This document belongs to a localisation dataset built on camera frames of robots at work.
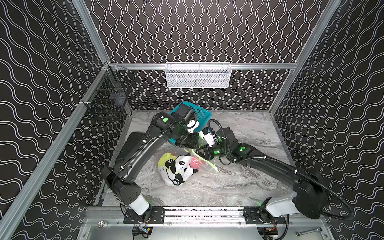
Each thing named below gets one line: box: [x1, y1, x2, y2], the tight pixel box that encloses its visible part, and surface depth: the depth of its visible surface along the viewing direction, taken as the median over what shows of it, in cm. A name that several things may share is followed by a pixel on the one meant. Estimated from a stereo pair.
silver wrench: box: [294, 227, 323, 237], surface depth 71 cm
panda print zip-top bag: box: [158, 149, 219, 186], surface depth 78 cm
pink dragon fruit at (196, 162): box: [189, 155, 206, 170], surface depth 70 cm
